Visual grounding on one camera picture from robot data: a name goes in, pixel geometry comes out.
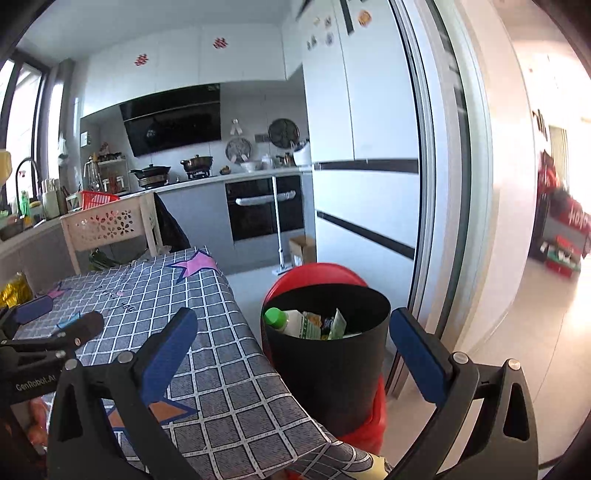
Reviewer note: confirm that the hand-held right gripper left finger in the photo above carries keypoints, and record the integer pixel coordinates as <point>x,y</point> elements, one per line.
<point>171,350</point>

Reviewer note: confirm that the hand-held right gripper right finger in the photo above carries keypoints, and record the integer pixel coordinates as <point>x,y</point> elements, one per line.
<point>418,355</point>

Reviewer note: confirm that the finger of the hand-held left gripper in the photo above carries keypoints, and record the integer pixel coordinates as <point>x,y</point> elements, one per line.
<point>32,310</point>
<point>85,325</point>

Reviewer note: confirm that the green snack bag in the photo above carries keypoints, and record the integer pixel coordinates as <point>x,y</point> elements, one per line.
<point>338,325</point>

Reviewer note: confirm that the black trash bin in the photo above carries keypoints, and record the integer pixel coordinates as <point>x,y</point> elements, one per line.
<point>323,378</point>

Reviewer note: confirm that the green cap white bottle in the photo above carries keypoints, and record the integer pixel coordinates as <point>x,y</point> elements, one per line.
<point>291,323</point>

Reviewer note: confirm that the gold foil bag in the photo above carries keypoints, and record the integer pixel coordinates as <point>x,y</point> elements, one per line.
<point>16,290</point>

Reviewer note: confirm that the pink star sticker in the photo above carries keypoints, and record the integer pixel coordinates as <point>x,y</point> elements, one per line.
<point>196,264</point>
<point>55,292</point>

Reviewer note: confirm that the orange star sticker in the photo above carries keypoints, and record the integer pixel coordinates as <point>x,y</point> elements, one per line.
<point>175,410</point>

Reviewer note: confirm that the grey checked tablecloth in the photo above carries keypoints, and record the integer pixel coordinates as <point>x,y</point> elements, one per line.
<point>231,392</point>

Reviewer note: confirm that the beige perforated chair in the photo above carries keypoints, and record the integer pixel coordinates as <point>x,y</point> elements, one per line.
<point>106,226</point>

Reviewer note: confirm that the green dish soap bottle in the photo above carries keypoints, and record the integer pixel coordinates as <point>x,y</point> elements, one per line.
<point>24,205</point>

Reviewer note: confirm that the black cloth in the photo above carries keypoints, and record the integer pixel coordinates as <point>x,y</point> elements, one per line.
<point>171,226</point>

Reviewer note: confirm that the red plastic basket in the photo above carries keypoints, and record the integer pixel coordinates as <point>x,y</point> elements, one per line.
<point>99,198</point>

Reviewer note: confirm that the red stool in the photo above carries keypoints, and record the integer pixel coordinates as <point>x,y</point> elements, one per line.
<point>318,274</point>

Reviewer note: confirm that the kitchen faucet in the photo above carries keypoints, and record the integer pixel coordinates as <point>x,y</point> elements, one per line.
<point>27,161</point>

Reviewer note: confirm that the spice rack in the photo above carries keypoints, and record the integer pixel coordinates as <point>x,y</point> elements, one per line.
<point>108,177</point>

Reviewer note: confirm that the cardboard box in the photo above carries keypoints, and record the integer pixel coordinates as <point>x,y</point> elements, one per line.
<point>302,251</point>

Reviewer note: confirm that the black oven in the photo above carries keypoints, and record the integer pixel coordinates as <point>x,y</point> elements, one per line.
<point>258,212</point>

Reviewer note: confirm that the black wok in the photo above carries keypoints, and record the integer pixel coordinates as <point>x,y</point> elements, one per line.
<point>150,173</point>

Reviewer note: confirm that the white mop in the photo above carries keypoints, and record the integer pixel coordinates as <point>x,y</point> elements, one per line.
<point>278,221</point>

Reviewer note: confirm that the kitchen window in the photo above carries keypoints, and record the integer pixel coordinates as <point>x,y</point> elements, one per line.
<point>23,129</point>

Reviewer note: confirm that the dark cooking pot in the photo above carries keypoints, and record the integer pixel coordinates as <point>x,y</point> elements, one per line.
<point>197,163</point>

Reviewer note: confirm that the red gift boxes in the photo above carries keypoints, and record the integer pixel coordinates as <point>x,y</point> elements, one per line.
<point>563,217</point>

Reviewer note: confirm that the black range hood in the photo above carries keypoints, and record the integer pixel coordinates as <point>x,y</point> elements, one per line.
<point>175,120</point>

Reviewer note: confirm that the white refrigerator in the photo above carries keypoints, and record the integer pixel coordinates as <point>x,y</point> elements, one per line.
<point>369,115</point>

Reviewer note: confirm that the round metal steamer tray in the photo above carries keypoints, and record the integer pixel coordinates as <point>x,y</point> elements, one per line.
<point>283,133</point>

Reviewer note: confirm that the red paper decoration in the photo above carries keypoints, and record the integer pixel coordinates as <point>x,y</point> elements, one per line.
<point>220,43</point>
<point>141,60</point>

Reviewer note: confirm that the white upper cabinets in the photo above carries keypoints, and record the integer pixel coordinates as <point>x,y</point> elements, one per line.
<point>184,60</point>

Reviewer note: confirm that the group of fridge magnets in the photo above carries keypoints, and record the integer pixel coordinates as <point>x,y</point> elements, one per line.
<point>364,17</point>

